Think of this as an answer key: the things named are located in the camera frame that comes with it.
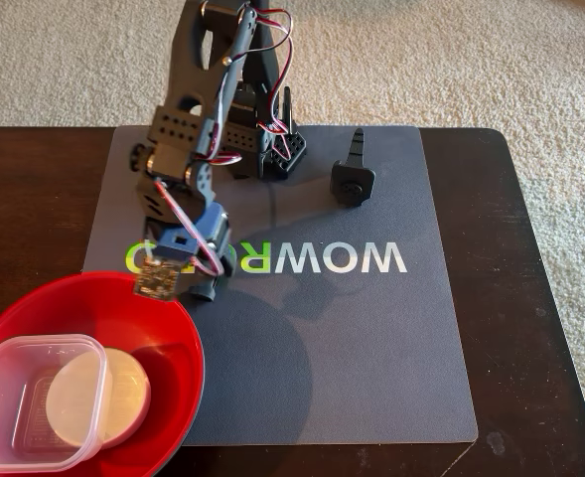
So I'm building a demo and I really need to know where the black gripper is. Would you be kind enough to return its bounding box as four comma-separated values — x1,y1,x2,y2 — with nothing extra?
135,176,237,303

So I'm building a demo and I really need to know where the small white ceramic cup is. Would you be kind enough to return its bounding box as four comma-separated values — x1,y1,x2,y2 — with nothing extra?
45,346,153,448

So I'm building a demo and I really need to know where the black printed jaw part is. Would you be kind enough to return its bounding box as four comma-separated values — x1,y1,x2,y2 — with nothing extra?
329,127,376,211

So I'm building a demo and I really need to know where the clear plastic square container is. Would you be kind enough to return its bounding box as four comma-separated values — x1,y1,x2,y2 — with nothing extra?
0,333,114,472

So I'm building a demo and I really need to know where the red bowl with black outside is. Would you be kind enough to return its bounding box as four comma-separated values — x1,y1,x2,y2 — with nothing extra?
0,270,207,477

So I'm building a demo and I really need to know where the dark blue WOWROBO mat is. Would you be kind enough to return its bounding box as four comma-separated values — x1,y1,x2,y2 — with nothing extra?
81,123,480,447

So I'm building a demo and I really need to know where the wrist camera board blue mount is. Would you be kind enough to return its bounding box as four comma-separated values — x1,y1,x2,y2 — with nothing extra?
132,201,233,303

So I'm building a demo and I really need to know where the red white black servo cable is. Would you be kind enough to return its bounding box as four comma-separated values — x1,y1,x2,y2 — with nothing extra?
192,4,258,168
244,5,296,136
152,178,226,277

